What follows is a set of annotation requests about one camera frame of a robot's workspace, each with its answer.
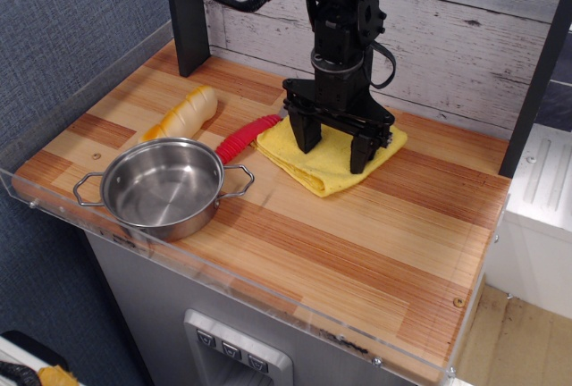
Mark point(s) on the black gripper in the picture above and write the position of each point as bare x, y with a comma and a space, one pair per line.
341, 100

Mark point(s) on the dark right frame post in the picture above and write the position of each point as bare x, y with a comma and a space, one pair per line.
548, 58

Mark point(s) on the toy bread loaf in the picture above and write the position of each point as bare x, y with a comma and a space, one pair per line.
186, 118

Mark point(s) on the white side unit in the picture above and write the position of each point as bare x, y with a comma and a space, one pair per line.
530, 257

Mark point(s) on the yellow towel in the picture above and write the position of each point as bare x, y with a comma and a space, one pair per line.
325, 169

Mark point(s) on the clear acrylic table guard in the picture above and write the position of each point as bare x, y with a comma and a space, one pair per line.
259, 262

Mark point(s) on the black and yellow object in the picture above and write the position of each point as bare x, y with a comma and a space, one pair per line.
26, 361

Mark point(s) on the grey cabinet with button panel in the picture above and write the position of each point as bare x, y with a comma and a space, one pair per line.
190, 334

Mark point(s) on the small stainless steel pot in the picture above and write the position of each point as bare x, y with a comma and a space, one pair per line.
167, 188

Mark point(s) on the red handled metal spoon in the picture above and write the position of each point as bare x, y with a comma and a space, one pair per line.
234, 144

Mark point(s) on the dark frame post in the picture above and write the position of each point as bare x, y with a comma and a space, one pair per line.
548, 58
190, 34

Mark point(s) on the dark left frame post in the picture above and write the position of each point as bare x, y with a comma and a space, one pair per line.
190, 34

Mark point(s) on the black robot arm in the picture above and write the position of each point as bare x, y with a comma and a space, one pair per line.
345, 33

